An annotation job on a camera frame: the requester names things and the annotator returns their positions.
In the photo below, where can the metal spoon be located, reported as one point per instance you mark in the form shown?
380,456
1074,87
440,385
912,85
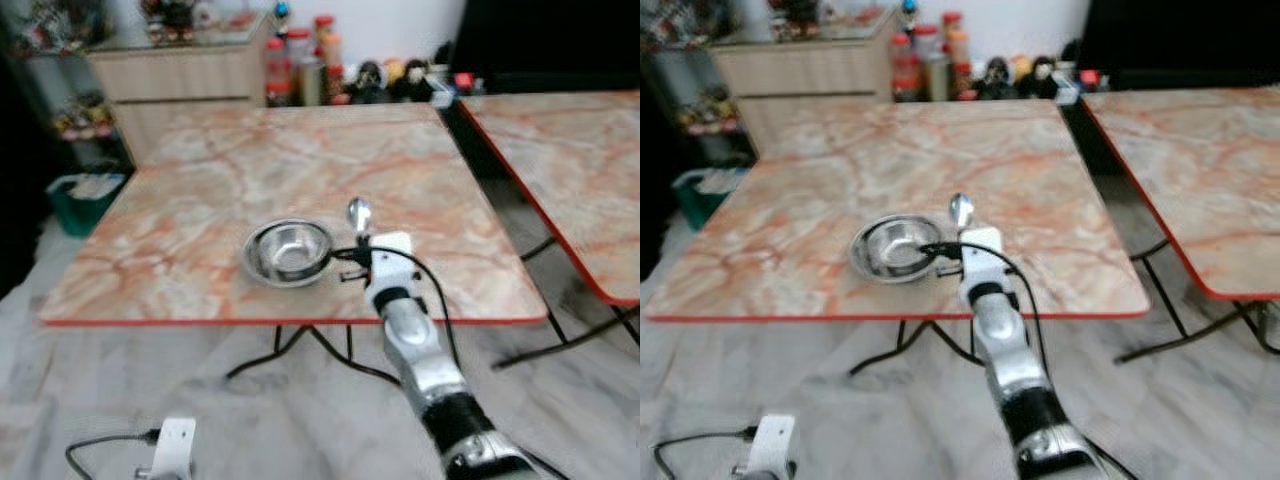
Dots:
359,213
962,209

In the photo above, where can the empty marble folding table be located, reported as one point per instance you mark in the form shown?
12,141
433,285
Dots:
1200,170
580,170

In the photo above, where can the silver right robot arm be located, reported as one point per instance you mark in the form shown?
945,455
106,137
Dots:
420,350
1005,340

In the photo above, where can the large black screen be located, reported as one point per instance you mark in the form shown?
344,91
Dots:
540,40
1180,40

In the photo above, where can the small red object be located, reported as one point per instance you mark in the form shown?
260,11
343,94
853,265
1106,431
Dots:
463,82
1090,80

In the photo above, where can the marble folding table with bowl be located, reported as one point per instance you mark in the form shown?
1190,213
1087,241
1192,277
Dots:
800,190
200,200

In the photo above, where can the blue ball ornament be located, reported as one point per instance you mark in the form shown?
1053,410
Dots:
282,12
908,10

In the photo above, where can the stainless steel bowl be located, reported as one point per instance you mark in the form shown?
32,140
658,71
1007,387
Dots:
288,254
893,250

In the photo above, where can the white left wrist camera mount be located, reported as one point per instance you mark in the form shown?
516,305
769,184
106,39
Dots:
776,445
174,445

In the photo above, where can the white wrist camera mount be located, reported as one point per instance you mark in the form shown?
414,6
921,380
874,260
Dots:
174,445
985,262
392,268
776,445

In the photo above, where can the light wooden cabinet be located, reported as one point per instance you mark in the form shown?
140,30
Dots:
180,75
800,70

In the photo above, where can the small white box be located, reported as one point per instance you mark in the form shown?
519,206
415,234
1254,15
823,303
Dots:
1068,88
441,90

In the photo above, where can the dark toy figure on cabinet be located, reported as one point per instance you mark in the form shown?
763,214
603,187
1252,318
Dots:
175,18
800,15

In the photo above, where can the orange jar with red lid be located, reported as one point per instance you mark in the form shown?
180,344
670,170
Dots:
326,38
956,35

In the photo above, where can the dark shelf with toys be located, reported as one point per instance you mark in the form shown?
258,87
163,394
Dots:
700,105
70,110

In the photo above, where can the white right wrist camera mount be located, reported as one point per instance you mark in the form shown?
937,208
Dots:
392,268
985,262

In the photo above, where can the black figurine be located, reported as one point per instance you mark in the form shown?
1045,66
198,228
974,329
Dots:
413,81
1043,76
997,79
368,83

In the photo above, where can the silver metal tumbler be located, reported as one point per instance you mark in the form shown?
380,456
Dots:
938,79
311,84

